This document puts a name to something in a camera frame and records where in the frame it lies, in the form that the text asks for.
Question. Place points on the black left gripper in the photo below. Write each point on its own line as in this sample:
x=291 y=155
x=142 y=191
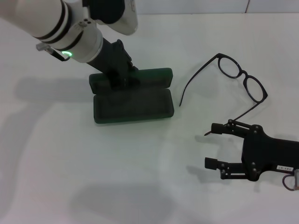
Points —
x=109 y=58

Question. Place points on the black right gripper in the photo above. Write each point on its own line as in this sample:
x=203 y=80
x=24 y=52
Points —
x=271 y=154

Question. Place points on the green glasses case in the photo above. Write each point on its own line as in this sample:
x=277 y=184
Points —
x=133 y=109

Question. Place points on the black glasses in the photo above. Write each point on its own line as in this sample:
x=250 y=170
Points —
x=244 y=73

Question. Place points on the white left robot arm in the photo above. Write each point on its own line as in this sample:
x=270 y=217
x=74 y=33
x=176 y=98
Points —
x=46 y=18

